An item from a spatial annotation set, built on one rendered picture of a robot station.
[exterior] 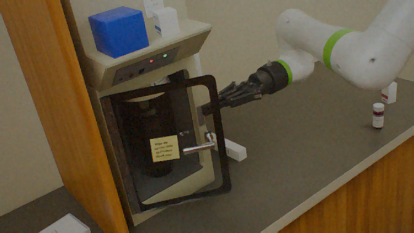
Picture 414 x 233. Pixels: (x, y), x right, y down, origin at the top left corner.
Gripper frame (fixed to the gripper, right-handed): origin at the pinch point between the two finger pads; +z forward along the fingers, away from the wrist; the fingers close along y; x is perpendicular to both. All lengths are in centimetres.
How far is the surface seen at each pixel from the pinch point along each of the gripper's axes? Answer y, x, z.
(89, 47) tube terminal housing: -11.2, -24.4, 26.6
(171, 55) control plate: -4.6, -17.1, 7.6
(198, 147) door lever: 4.5, 7.4, 9.8
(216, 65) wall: -55, 15, -42
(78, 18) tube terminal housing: -11.2, -31.9, 27.3
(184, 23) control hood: -8.0, -23.1, -0.2
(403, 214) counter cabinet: 15, 80, -77
